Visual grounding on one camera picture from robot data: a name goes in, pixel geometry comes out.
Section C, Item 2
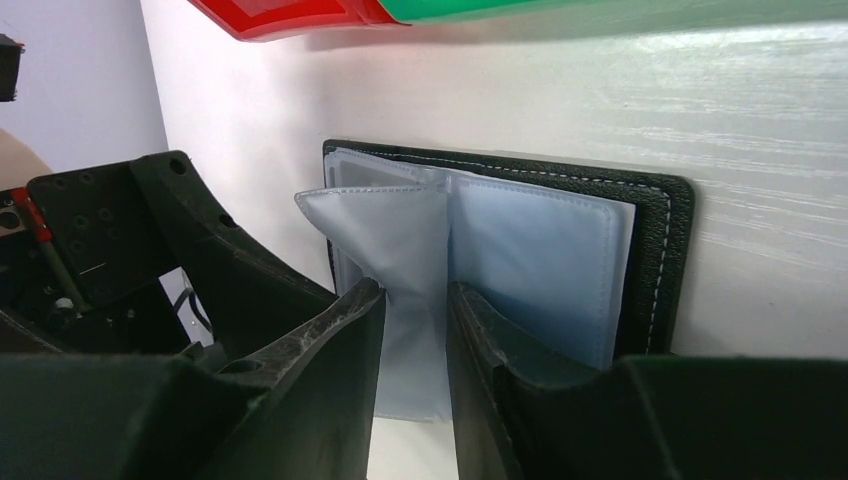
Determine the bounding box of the red bin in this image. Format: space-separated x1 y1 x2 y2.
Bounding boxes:
190 0 399 41

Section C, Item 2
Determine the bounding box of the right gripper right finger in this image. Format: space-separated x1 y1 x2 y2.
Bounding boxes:
447 283 847 479

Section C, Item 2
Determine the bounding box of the black leather card holder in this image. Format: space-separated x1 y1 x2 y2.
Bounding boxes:
295 139 696 422

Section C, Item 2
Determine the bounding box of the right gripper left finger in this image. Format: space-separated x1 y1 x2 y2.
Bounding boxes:
1 279 386 479

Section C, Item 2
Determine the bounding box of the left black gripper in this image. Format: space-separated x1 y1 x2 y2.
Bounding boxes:
1 151 337 358

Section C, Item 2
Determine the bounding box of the green bin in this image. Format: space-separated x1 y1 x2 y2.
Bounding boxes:
381 0 847 26

